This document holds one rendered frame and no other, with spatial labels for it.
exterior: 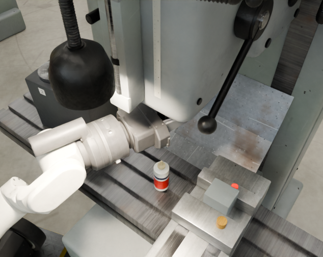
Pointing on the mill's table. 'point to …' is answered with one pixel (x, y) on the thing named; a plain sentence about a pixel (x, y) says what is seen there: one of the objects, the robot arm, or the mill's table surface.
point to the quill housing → (183, 52)
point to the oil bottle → (161, 176)
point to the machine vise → (245, 211)
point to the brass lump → (221, 222)
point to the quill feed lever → (265, 11)
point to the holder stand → (106, 108)
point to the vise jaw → (207, 223)
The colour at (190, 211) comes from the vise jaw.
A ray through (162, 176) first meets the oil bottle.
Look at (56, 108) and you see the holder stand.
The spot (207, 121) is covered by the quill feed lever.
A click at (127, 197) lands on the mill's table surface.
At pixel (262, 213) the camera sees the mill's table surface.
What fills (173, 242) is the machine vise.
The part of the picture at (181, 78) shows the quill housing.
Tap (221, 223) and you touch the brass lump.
